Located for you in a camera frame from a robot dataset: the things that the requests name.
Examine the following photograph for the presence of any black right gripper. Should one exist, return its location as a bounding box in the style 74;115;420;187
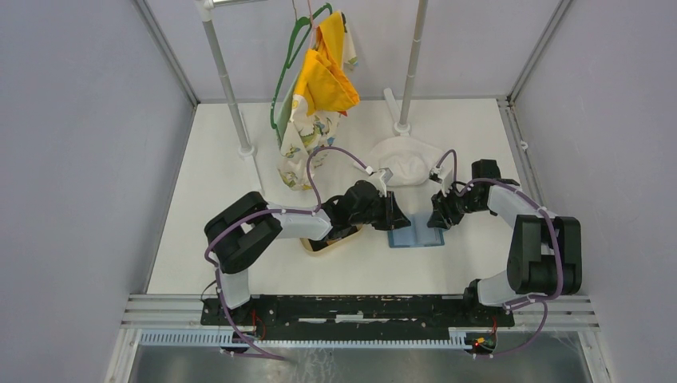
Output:
426;182;486;230

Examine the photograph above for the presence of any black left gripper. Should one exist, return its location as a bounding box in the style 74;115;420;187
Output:
350;191;411;231

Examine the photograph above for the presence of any blue leather card holder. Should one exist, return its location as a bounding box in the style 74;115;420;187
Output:
387;211;445;248

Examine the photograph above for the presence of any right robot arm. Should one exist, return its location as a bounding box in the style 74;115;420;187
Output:
427;159;582;326

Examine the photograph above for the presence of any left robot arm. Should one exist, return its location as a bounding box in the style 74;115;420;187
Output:
204;180;411;326

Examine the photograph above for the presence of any beige oval tray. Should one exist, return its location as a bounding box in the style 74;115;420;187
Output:
299;224;363;256

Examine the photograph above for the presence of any white crumpled cloth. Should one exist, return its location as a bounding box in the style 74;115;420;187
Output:
359;136;444;188

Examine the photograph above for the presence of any right rack pole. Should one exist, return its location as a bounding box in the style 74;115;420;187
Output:
383;0;429;136

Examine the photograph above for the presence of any rack pole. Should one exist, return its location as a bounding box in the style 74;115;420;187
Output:
193;0;266;199
383;0;429;136

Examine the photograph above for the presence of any dinosaur print hanging cloth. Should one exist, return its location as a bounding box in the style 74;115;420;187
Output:
276;10;359;192

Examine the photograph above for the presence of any yellow hanging cloth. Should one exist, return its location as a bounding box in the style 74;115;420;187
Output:
292;11;360;116

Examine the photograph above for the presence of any left rack pole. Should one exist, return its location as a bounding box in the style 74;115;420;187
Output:
193;0;266;199

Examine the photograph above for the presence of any green clothes hanger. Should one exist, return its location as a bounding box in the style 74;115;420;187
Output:
270;16;311;130

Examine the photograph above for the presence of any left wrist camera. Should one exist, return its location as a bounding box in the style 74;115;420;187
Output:
367;168;393;196

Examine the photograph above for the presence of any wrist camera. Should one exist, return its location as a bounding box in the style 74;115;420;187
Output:
367;168;393;196
429;165;457;195

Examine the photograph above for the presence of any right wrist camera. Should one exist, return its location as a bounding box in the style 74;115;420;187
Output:
429;165;457;195

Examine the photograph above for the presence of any white slotted cable duct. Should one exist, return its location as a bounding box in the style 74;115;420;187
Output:
138;330;498;350

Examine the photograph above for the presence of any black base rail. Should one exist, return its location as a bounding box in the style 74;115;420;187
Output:
200;294;515;341

